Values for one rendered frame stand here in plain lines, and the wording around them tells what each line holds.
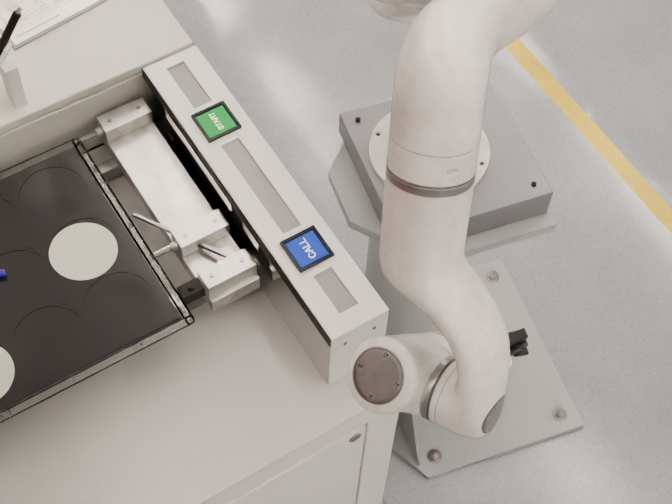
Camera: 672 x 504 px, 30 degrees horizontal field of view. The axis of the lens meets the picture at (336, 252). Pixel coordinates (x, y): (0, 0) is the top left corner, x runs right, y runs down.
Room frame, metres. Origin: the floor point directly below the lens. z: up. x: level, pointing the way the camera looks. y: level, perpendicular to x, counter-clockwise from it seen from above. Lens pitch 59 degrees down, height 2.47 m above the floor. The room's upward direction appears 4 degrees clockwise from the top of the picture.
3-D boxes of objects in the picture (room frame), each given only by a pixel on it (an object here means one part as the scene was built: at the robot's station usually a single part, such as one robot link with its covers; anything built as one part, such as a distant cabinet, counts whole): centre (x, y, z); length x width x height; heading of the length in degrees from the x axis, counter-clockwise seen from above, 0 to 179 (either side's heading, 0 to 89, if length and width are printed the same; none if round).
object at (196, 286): (0.88, 0.20, 0.90); 0.04 x 0.02 x 0.03; 125
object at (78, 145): (0.98, 0.30, 0.90); 0.38 x 0.01 x 0.01; 35
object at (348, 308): (1.03, 0.12, 0.89); 0.55 x 0.09 x 0.14; 35
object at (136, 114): (1.18, 0.34, 0.89); 0.08 x 0.03 x 0.03; 125
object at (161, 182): (1.04, 0.25, 0.87); 0.36 x 0.08 x 0.03; 35
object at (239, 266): (0.91, 0.16, 0.89); 0.08 x 0.03 x 0.03; 125
